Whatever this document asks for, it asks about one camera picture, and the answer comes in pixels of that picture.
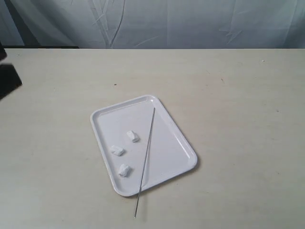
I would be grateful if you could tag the white marshmallow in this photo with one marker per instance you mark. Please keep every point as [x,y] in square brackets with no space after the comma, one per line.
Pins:
[116,150]
[124,170]
[132,136]

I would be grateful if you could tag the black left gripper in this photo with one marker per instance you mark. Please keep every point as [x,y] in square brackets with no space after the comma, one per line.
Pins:
[9,78]

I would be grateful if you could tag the white plastic tray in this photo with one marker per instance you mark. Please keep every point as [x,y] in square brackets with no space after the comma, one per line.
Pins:
[170,154]

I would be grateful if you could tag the grey wrinkled backdrop cloth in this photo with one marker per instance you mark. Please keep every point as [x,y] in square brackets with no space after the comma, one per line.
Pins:
[153,24]

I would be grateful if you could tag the thin metal skewer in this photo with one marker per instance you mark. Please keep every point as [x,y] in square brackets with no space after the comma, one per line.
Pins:
[144,164]

